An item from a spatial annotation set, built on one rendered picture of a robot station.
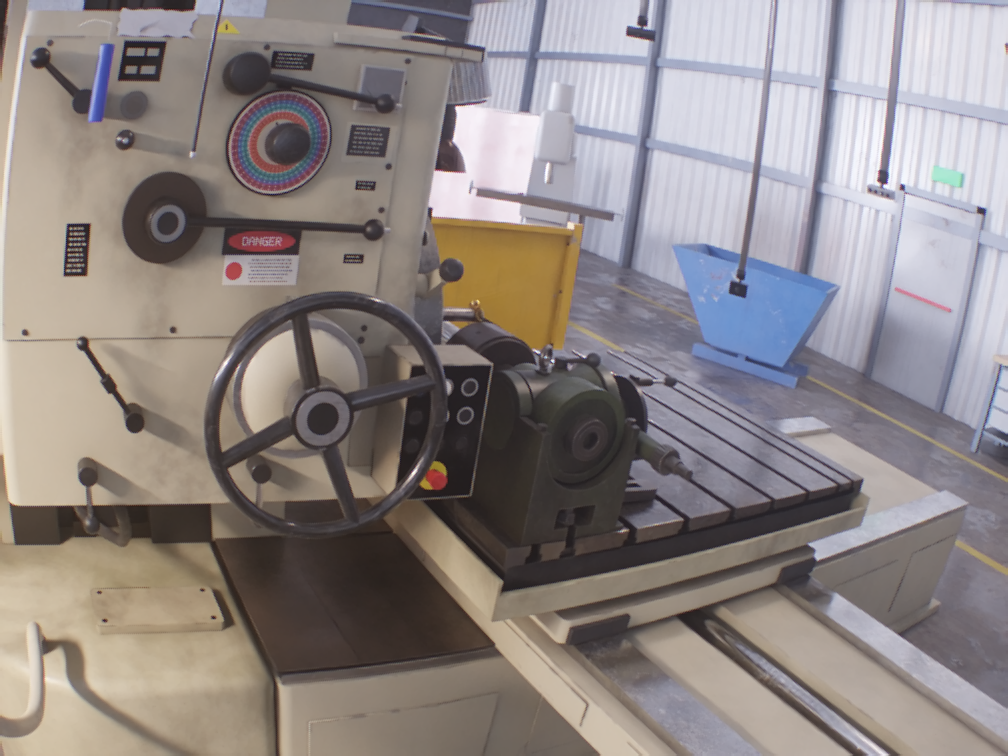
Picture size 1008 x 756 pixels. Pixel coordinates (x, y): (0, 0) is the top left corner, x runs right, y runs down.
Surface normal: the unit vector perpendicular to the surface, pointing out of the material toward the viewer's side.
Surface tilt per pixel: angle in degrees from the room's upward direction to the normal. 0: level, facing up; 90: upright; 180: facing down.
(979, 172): 90
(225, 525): 90
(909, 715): 0
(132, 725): 90
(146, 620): 0
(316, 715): 90
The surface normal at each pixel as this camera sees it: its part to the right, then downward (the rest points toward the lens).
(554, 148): -0.14, 0.27
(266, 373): 0.04, 0.09
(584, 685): 0.15, -0.94
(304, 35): 0.44, -0.44
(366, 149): 0.47, 0.33
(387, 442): -0.87, 0.01
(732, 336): -0.54, 0.17
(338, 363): 0.78, -0.04
